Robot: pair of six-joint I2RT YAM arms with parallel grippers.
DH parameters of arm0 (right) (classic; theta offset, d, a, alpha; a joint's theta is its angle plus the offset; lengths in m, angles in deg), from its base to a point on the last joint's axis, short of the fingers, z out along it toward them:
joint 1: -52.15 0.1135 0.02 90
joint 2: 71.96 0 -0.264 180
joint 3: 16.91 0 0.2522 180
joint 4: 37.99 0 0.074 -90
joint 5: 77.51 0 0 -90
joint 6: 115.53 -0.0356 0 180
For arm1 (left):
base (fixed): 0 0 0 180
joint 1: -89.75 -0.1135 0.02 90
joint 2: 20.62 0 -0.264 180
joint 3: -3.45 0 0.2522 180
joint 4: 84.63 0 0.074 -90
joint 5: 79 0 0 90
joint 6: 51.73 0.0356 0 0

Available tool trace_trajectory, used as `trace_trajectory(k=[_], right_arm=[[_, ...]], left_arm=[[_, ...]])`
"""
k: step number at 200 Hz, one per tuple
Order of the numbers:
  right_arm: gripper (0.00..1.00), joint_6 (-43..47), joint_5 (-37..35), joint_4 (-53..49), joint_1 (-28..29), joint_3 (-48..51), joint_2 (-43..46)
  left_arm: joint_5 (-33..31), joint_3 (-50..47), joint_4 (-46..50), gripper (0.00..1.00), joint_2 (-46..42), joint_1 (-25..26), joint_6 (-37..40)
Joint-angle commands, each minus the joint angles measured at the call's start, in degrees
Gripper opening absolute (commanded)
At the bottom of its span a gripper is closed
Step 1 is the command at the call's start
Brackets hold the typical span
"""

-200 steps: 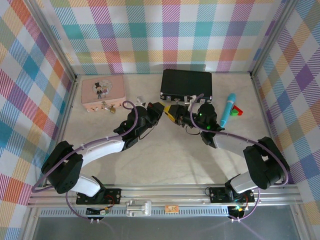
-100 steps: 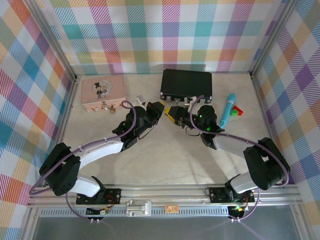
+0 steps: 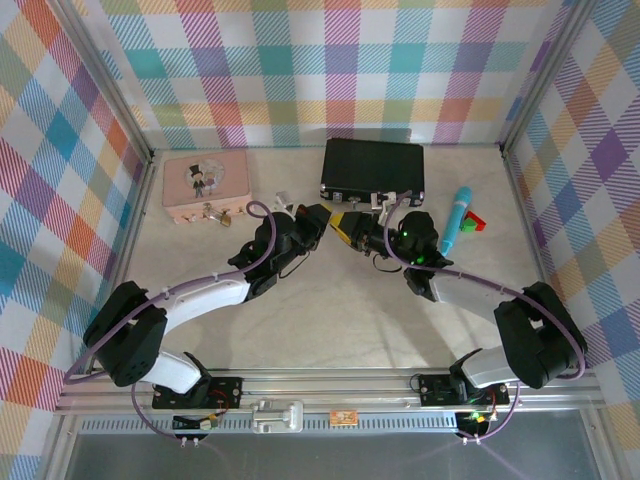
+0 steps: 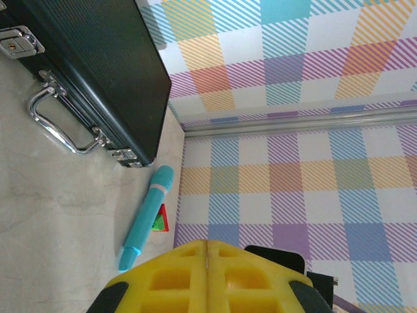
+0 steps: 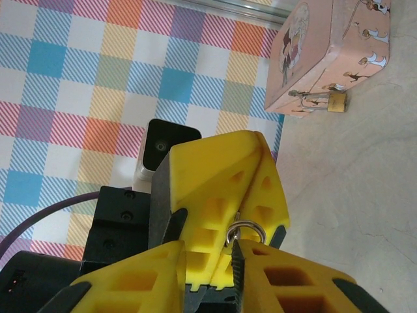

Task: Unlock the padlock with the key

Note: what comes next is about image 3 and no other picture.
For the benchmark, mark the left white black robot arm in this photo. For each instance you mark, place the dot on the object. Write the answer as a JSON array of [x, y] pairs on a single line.
[[200, 300]]

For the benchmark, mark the red toy block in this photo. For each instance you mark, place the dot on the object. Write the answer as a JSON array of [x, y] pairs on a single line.
[[477, 220]]

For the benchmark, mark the blue toy microphone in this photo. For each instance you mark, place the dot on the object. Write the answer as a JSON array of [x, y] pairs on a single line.
[[457, 220]]

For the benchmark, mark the perforated metal strip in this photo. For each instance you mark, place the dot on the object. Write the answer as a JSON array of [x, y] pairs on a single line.
[[390, 425]]

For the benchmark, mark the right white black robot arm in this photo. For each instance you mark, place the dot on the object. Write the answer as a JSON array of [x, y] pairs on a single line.
[[465, 295]]

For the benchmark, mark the pink tin box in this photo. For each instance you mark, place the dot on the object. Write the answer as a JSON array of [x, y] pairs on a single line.
[[205, 180]]

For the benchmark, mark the black hard case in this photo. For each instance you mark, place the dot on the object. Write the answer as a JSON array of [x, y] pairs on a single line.
[[372, 165]]

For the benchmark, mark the brass padlock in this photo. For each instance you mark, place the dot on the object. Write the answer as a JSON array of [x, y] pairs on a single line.
[[226, 221]]

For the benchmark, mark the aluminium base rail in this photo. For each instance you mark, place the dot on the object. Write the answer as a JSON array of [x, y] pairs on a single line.
[[325, 390]]

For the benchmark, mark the aluminium frame post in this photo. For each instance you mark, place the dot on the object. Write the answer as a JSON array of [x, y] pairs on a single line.
[[110, 85], [545, 75]]

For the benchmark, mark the green toy block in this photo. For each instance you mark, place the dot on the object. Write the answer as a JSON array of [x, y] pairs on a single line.
[[468, 227]]

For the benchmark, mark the silver metal latch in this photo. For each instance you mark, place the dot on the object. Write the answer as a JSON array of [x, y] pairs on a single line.
[[277, 415]]

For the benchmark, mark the orange sticker label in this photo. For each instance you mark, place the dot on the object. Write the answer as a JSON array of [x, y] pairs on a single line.
[[343, 417]]

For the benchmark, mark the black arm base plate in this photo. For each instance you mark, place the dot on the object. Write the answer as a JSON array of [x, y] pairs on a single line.
[[435, 390], [225, 392]]

